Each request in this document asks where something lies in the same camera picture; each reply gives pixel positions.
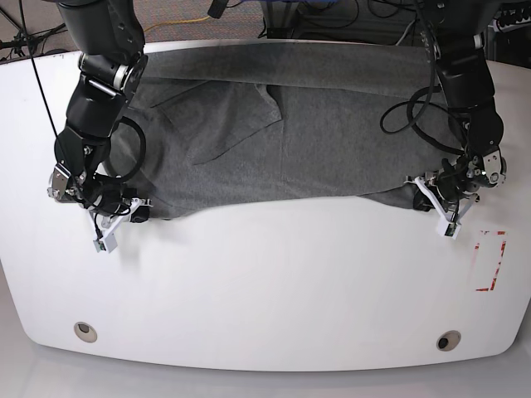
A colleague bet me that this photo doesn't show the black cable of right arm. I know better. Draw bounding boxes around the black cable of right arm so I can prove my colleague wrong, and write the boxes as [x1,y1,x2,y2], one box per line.
[93,114,149,186]

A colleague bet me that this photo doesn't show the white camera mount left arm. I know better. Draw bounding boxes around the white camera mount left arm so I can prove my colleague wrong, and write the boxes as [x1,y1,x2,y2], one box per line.
[405,177,480,240]

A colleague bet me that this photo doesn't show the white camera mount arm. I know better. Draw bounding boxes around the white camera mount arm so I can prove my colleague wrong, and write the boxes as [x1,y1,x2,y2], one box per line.
[88,197,153,253]
[405,177,480,240]

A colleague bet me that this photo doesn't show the right table cable grommet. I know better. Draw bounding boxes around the right table cable grommet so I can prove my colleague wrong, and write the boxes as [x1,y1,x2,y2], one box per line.
[436,330,461,352]

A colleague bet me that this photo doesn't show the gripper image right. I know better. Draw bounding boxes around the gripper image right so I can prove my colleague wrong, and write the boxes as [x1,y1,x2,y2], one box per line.
[412,151,507,211]

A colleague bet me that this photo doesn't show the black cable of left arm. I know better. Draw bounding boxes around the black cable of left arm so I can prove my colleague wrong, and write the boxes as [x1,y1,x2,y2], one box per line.
[380,0,470,158]

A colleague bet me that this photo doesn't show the black tripod stand legs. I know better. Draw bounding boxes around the black tripod stand legs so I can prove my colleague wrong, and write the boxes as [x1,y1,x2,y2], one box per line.
[1,7,67,62]

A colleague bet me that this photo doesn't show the grey T-shirt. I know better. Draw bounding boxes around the grey T-shirt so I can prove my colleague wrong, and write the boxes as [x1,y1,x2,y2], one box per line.
[125,42,446,219]

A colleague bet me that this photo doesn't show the table cable grommet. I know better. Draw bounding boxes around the table cable grommet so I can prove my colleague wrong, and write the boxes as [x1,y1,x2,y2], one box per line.
[436,330,461,352]
[74,322,98,343]

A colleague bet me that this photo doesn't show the left table cable grommet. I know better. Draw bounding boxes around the left table cable grommet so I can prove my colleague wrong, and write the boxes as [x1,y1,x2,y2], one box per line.
[74,322,98,343]

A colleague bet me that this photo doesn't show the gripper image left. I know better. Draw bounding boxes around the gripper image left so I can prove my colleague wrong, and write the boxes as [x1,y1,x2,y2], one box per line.
[47,163,150,224]

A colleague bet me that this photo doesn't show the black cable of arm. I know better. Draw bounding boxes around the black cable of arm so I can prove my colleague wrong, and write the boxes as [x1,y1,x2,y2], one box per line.
[93,114,149,186]
[380,0,470,158]

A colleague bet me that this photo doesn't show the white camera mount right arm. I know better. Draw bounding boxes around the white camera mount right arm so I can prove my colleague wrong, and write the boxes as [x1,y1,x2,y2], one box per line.
[88,197,153,253]

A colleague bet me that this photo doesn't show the white power strip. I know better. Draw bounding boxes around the white power strip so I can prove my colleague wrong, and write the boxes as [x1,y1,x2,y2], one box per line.
[494,8,530,32]

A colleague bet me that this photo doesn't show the red tape rectangle marking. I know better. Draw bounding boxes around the red tape rectangle marking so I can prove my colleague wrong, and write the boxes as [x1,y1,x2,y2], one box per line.
[470,231,508,292]

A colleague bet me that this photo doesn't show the yellow cable on floor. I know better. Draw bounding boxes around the yellow cable on floor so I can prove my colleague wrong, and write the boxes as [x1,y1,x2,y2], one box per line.
[143,12,212,36]

